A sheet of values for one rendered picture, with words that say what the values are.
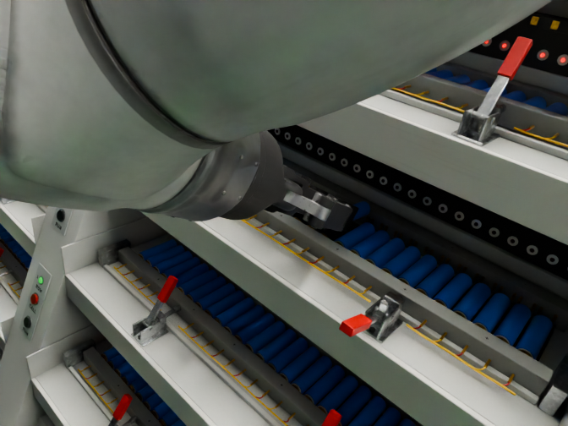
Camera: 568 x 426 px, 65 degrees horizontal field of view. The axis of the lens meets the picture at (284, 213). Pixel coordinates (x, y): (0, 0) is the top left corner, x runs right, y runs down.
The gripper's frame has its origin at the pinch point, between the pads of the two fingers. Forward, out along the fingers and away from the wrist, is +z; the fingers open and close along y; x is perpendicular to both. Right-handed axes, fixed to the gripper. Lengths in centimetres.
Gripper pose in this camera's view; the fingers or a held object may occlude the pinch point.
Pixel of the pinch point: (329, 208)
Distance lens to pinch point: 49.3
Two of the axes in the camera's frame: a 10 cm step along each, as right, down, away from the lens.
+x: 4.5, -8.9, -0.9
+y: 7.5, 4.3, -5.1
